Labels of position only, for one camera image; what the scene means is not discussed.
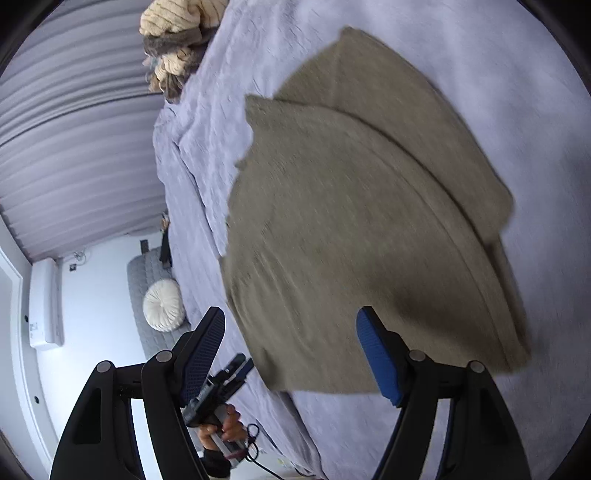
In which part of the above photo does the white air conditioner unit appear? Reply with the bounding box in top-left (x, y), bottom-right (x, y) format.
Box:
top-left (28, 258), bottom-right (64, 352)

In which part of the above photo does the white door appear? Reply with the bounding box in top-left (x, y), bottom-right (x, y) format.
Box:
top-left (0, 247), bottom-right (51, 472)

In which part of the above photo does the grey quilted couch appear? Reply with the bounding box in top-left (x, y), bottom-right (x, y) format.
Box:
top-left (126, 247), bottom-right (192, 365)

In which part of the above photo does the round white pleated cushion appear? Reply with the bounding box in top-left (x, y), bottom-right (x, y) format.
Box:
top-left (143, 280), bottom-right (186, 332)

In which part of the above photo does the grey pleated curtain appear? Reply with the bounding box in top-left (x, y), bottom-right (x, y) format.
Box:
top-left (0, 0), bottom-right (169, 265)

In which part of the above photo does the person's left hand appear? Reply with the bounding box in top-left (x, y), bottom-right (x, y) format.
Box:
top-left (198, 403), bottom-right (244, 450)

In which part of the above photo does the lavender plush blanket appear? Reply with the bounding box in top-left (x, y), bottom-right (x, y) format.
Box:
top-left (152, 0), bottom-right (591, 480)

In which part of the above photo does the black cable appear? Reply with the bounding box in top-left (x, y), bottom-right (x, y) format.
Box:
top-left (242, 422), bottom-right (296, 480)

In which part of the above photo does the beige striped knit garment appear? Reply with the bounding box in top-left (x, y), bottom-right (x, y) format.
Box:
top-left (140, 0), bottom-right (229, 38)
top-left (148, 46), bottom-right (205, 92)

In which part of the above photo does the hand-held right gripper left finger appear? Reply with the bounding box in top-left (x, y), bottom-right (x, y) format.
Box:
top-left (48, 306), bottom-right (227, 480)

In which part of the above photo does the person's left forearm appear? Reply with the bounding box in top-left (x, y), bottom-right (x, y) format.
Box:
top-left (201, 445), bottom-right (232, 479)

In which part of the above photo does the grey-brown fuzzy garment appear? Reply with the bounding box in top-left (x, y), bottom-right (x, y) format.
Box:
top-left (142, 28), bottom-right (206, 103)

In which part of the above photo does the olive brown knit sweater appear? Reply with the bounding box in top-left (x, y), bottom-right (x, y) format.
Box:
top-left (219, 26), bottom-right (532, 395)

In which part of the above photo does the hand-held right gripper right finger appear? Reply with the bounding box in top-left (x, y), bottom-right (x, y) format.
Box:
top-left (355, 306), bottom-right (532, 480)

